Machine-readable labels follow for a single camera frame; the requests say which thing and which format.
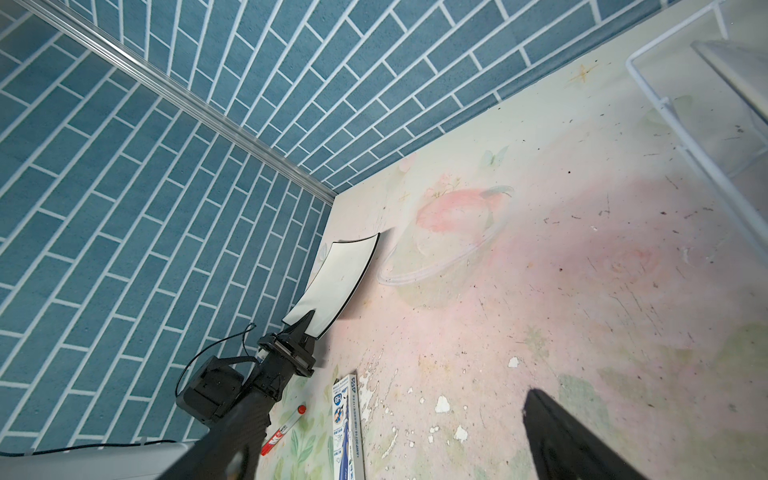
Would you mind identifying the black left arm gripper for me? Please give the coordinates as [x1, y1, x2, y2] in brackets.
[159, 310, 316, 480]

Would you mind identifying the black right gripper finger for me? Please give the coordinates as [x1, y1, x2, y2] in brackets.
[523, 389, 645, 480]

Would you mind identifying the white square plate black rim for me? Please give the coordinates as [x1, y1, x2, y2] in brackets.
[282, 233, 381, 339]

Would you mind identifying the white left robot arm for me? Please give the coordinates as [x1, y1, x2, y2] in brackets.
[1, 311, 315, 479]

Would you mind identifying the red white marker pen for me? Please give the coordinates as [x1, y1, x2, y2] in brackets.
[261, 404, 307, 456]

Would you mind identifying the blue white toothpaste box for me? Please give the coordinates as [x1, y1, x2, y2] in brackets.
[332, 373, 366, 480]

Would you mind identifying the white wire dish rack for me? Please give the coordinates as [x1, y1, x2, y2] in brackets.
[625, 1, 767, 260]

